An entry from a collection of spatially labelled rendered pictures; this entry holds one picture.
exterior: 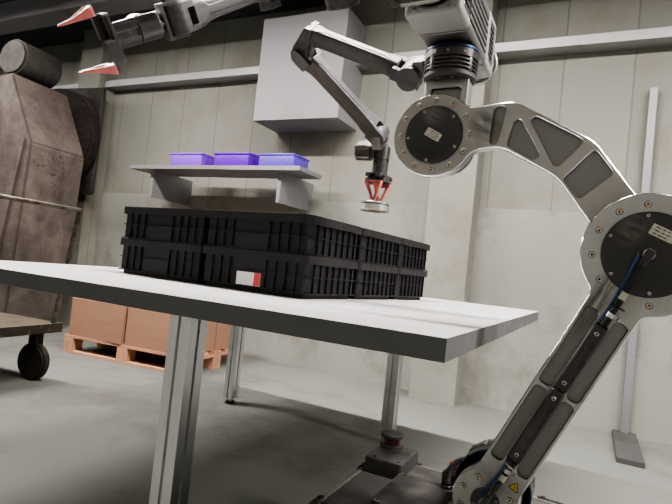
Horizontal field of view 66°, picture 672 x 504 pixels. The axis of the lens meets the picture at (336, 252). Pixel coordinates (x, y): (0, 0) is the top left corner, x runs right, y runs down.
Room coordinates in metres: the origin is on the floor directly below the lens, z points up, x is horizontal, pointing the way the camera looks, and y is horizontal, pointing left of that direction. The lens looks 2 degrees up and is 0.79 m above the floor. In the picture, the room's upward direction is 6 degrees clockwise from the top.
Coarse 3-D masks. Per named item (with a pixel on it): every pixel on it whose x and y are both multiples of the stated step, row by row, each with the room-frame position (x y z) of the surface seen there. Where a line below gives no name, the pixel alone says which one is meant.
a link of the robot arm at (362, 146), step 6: (372, 138) 1.79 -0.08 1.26; (378, 138) 1.79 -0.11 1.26; (360, 144) 1.87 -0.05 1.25; (366, 144) 1.86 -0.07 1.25; (372, 144) 1.81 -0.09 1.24; (378, 144) 1.80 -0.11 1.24; (384, 144) 1.84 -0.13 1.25; (360, 150) 1.88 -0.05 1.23; (366, 150) 1.87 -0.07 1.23; (360, 156) 1.89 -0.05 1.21; (366, 156) 1.88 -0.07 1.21
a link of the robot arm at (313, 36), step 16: (304, 32) 1.65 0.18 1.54; (320, 32) 1.65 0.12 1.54; (304, 48) 1.68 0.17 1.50; (320, 48) 1.68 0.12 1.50; (336, 48) 1.65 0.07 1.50; (352, 48) 1.63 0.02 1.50; (368, 48) 1.63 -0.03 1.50; (368, 64) 1.65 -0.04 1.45; (384, 64) 1.62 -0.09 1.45; (400, 64) 1.65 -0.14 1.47; (400, 80) 1.61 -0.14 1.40; (416, 80) 1.59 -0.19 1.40
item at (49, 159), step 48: (0, 96) 4.19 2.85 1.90; (48, 96) 4.44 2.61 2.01; (96, 96) 4.85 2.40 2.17; (0, 144) 4.17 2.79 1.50; (48, 144) 4.22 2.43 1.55; (96, 144) 4.74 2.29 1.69; (0, 192) 4.15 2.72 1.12; (48, 192) 4.28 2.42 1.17; (0, 240) 4.11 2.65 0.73; (48, 240) 4.35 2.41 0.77; (0, 288) 4.10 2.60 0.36
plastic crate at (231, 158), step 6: (216, 156) 3.92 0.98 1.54; (222, 156) 3.89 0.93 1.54; (228, 156) 3.87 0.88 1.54; (234, 156) 3.84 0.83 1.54; (240, 156) 3.82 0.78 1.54; (246, 156) 3.79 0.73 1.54; (252, 156) 3.82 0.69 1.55; (258, 156) 3.87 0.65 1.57; (216, 162) 3.92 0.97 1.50; (222, 162) 3.89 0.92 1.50; (228, 162) 3.86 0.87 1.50; (234, 162) 3.84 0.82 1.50; (240, 162) 3.81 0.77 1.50; (246, 162) 3.79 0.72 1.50; (252, 162) 3.83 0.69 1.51; (258, 162) 3.89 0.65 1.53
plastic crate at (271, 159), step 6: (264, 156) 3.73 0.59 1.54; (270, 156) 3.71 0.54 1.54; (276, 156) 3.68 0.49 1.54; (282, 156) 3.66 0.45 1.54; (288, 156) 3.64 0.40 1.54; (294, 156) 3.62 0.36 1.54; (300, 156) 3.68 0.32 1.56; (264, 162) 3.73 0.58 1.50; (270, 162) 3.71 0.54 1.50; (276, 162) 3.68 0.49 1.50; (282, 162) 3.66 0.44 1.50; (288, 162) 3.64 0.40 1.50; (294, 162) 3.63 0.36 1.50; (300, 162) 3.69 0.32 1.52; (306, 162) 3.77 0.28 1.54; (306, 168) 3.77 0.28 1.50
